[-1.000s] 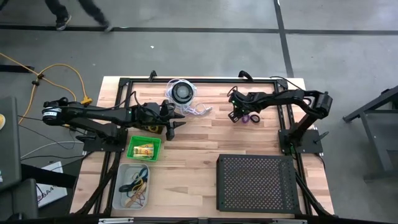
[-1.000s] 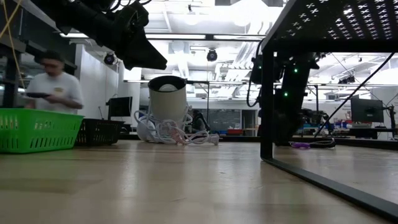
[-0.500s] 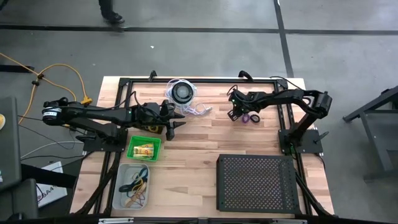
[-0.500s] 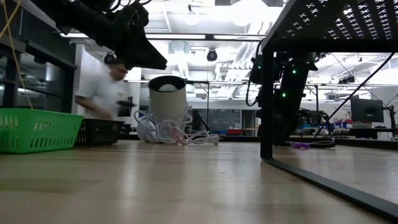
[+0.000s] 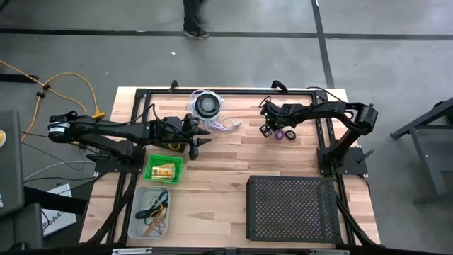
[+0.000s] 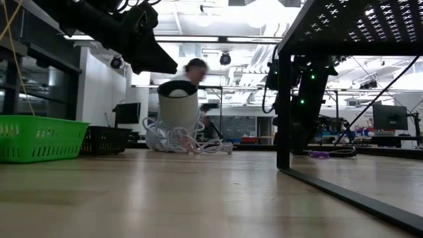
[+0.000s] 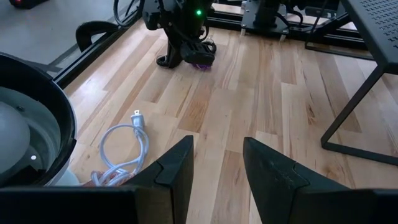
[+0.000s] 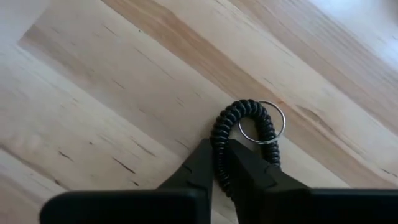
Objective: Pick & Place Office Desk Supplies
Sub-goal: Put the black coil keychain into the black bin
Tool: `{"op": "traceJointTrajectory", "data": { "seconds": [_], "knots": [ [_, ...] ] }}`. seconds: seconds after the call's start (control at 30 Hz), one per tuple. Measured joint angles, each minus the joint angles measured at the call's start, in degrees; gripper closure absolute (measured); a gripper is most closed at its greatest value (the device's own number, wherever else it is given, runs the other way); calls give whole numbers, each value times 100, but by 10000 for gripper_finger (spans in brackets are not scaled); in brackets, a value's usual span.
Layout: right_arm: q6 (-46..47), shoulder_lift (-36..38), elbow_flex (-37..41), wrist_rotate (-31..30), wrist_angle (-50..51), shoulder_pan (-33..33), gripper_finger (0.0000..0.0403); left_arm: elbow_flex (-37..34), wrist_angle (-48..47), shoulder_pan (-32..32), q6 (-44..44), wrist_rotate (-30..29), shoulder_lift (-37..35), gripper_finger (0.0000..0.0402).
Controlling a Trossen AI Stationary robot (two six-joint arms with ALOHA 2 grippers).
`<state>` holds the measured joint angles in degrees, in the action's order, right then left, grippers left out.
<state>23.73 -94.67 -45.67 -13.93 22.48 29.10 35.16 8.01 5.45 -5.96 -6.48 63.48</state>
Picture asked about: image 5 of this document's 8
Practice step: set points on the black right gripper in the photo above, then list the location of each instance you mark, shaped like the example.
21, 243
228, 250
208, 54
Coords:
279, 115

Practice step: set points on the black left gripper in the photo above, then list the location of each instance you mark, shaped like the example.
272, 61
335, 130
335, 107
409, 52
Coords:
177, 129

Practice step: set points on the green plastic basket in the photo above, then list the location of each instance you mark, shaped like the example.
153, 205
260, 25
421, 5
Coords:
177, 159

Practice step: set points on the dark brown rubber band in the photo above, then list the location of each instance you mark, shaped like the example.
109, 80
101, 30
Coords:
163, 196

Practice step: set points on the clear plastic bin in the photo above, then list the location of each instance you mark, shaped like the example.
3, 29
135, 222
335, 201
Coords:
141, 196

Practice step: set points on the yellow rubber band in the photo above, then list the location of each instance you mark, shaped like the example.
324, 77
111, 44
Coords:
159, 212

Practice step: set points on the red rubber band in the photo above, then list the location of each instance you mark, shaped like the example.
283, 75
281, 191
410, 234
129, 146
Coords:
165, 226

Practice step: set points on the dark grey rubber band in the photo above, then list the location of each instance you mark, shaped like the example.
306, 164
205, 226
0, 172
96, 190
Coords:
141, 214

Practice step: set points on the tan rubber band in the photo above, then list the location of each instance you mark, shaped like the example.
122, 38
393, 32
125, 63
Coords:
147, 231
155, 225

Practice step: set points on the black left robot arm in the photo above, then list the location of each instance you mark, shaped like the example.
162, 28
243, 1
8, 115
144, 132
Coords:
106, 131

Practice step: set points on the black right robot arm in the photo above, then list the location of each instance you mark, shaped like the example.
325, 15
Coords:
336, 110

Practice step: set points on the black table clamp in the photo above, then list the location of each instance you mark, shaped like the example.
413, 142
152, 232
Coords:
173, 84
279, 84

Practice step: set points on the black perforated metal shelf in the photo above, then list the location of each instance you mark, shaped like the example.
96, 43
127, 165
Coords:
293, 209

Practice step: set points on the black crossbeam with silver brackets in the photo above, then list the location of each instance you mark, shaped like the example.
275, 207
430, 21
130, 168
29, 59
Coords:
226, 252

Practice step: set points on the person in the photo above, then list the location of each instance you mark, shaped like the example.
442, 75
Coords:
193, 17

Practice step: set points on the black flat bar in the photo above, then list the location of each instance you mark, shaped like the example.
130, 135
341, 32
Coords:
53, 201

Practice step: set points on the white printed box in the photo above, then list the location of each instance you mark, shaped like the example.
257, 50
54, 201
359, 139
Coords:
60, 223

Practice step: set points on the dark grey metal stand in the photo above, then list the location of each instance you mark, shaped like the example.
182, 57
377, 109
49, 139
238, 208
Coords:
433, 159

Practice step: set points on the black floor bar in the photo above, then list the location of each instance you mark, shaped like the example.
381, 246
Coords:
17, 78

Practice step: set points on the dark grey case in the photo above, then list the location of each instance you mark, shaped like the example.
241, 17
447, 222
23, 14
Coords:
10, 170

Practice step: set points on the dark grey box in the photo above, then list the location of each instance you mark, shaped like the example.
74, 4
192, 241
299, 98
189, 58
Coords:
28, 226

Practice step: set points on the yellow round sticker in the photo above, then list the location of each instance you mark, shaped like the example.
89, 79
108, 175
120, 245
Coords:
2, 139

